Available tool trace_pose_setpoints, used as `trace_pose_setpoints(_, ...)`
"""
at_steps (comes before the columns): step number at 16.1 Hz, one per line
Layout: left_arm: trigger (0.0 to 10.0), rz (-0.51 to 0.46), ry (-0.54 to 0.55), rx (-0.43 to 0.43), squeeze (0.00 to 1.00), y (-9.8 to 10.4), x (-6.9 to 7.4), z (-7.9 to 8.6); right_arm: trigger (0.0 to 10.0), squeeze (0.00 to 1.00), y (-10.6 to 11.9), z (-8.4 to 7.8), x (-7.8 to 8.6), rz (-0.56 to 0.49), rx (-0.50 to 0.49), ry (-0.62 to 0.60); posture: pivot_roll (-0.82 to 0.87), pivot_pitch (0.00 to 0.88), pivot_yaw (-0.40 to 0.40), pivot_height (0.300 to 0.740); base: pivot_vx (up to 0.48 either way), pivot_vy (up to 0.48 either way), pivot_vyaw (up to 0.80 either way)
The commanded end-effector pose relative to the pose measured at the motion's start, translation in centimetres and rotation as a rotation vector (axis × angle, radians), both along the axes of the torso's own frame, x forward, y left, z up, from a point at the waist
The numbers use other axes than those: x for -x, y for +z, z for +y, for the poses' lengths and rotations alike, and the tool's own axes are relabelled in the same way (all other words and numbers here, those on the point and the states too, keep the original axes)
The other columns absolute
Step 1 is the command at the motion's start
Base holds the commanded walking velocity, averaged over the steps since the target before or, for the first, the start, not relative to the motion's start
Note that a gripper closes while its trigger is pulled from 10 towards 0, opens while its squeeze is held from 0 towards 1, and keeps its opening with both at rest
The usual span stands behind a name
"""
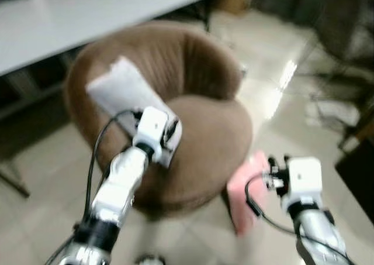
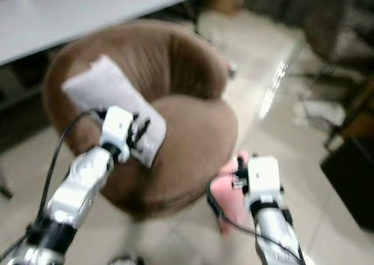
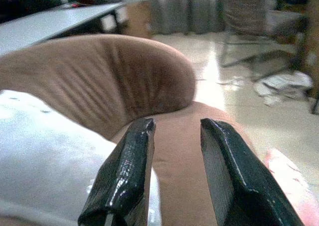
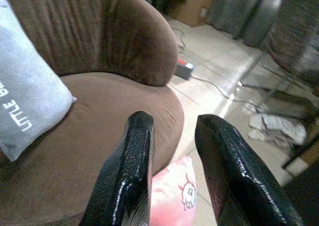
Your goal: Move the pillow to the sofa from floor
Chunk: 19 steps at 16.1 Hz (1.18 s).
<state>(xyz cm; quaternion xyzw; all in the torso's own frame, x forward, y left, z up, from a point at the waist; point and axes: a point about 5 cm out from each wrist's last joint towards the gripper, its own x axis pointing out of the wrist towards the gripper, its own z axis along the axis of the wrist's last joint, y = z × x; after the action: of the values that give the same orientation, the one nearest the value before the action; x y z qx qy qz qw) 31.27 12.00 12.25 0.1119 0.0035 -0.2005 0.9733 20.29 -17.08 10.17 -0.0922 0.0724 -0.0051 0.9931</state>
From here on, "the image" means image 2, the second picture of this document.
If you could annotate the pink pillow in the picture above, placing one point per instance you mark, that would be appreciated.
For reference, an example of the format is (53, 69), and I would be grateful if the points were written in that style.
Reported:
(224, 202)

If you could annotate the grey rectangular pillow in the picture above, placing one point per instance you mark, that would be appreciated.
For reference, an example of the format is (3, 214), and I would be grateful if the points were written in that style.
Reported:
(99, 89)

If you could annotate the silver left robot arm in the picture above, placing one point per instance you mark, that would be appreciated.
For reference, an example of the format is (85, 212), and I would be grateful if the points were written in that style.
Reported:
(82, 183)

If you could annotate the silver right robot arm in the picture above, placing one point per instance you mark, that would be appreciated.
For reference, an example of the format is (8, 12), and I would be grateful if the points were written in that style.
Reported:
(276, 237)

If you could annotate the brown round sofa chair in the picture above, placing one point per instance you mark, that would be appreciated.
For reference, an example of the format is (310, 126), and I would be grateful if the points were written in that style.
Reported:
(190, 142)

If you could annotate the black low cabinet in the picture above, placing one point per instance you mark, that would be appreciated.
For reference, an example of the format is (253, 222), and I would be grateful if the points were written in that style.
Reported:
(350, 180)

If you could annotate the long white table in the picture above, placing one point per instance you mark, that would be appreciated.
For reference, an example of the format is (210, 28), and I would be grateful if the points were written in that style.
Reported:
(82, 13)

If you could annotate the black office chair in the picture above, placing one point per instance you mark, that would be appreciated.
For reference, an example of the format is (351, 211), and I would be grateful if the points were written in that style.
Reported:
(327, 19)

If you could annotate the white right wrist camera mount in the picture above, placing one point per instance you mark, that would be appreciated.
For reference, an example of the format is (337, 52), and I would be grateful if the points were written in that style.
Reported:
(263, 177)

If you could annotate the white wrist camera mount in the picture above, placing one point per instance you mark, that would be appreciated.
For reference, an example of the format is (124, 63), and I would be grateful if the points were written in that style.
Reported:
(115, 127)
(263, 177)

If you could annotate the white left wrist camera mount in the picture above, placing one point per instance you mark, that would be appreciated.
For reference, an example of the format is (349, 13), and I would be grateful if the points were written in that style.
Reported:
(115, 127)

